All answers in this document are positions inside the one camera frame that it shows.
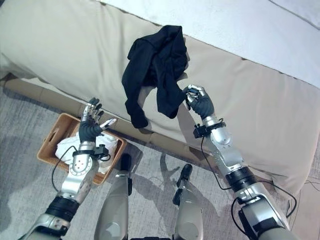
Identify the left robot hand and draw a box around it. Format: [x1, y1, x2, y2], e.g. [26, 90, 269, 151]
[79, 97, 118, 145]

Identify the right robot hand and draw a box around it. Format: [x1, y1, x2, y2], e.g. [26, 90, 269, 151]
[182, 84, 215, 120]

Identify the black garment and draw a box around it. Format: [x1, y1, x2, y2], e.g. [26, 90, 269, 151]
[121, 24, 190, 129]

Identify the brown wicker basket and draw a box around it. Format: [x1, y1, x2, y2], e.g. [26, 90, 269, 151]
[36, 112, 128, 186]

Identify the white cloth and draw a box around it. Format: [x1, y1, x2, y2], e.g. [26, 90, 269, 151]
[55, 132, 118, 175]

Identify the beige bed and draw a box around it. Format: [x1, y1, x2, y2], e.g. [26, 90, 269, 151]
[0, 0, 320, 198]

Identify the white bed sheet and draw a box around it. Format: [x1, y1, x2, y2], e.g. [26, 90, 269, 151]
[96, 0, 320, 89]

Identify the silver right robot leg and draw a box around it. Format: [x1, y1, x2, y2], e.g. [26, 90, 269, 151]
[172, 163, 204, 240]

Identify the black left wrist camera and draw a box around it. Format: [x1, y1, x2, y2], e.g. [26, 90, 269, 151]
[93, 143, 108, 156]

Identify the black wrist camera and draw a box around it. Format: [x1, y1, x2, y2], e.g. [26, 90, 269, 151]
[93, 143, 108, 156]
[193, 125, 207, 139]

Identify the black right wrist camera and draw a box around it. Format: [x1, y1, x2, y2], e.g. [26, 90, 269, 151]
[193, 125, 207, 139]

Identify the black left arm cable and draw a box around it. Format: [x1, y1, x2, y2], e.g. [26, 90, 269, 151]
[51, 145, 111, 193]

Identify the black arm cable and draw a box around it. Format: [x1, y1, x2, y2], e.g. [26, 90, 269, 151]
[199, 137, 298, 231]
[51, 145, 111, 193]

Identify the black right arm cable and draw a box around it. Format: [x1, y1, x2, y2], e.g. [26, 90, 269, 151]
[199, 137, 298, 231]

